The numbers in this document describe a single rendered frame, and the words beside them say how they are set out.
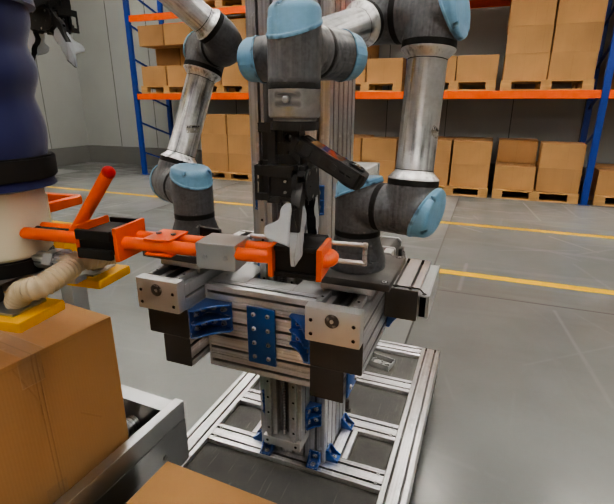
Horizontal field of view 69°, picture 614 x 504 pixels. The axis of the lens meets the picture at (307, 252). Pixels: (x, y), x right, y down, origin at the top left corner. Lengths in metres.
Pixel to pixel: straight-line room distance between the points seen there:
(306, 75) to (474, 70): 7.09
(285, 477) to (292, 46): 1.43
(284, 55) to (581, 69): 7.22
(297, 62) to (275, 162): 0.14
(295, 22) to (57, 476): 1.08
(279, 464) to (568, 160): 6.74
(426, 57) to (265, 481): 1.39
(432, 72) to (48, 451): 1.17
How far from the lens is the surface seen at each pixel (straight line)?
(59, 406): 1.20
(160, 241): 0.78
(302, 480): 1.73
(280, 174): 0.66
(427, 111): 1.04
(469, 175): 7.76
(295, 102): 0.65
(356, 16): 1.03
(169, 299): 1.26
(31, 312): 0.90
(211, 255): 0.74
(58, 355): 1.14
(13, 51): 0.95
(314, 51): 0.66
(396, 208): 1.03
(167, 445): 1.45
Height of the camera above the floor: 1.44
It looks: 18 degrees down
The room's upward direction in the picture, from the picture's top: straight up
